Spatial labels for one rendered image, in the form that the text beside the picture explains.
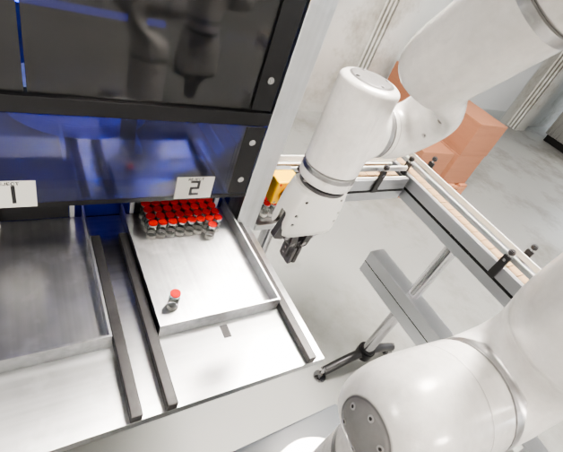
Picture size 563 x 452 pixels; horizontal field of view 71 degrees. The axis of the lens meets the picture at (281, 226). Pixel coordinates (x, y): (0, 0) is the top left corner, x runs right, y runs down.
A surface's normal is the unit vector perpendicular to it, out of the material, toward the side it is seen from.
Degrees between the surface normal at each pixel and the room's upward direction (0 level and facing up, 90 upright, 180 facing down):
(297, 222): 91
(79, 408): 0
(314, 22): 90
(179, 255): 0
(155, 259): 0
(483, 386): 9
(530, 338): 115
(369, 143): 90
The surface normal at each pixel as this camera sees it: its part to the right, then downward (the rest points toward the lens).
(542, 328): -0.96, 0.09
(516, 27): -0.62, 0.62
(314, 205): 0.34, 0.70
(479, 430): 0.48, -0.08
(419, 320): -0.84, 0.09
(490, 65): -0.33, 0.87
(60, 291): 0.32, -0.72
